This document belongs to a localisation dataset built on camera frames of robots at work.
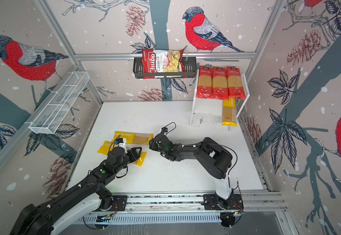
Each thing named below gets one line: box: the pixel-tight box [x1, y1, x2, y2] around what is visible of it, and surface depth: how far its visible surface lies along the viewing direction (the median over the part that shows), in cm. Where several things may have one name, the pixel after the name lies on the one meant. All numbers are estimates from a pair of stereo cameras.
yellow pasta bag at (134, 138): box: [113, 131, 154, 145], surface depth 100 cm
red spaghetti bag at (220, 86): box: [212, 66, 229, 101], surface depth 83 cm
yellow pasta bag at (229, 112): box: [221, 97, 238, 127], surface depth 92 cm
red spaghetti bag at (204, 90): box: [195, 64, 213, 99], surface depth 84 cm
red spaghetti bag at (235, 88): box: [225, 66, 246, 100], surface depth 82 cm
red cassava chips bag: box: [142, 48, 188, 80], surface depth 89 cm
